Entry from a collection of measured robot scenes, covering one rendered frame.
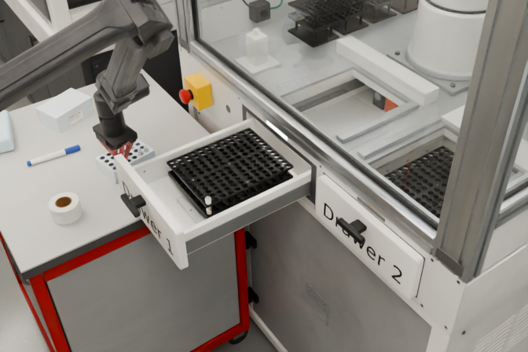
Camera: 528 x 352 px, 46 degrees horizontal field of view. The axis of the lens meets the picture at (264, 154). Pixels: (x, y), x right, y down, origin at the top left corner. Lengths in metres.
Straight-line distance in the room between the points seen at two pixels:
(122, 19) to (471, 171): 0.57
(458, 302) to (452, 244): 0.12
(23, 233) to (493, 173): 1.03
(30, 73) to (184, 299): 0.99
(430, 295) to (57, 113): 1.09
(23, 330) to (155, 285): 0.76
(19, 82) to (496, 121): 0.68
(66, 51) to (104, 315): 0.88
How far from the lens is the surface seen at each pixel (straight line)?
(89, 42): 0.96
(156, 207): 1.26
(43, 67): 0.96
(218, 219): 1.27
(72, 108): 1.80
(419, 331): 1.34
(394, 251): 1.20
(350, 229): 1.22
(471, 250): 1.07
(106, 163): 1.60
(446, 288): 1.17
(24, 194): 1.63
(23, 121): 1.89
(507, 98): 0.90
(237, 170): 1.36
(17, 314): 2.40
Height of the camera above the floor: 1.78
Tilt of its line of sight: 39 degrees down
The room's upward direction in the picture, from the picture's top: 1 degrees counter-clockwise
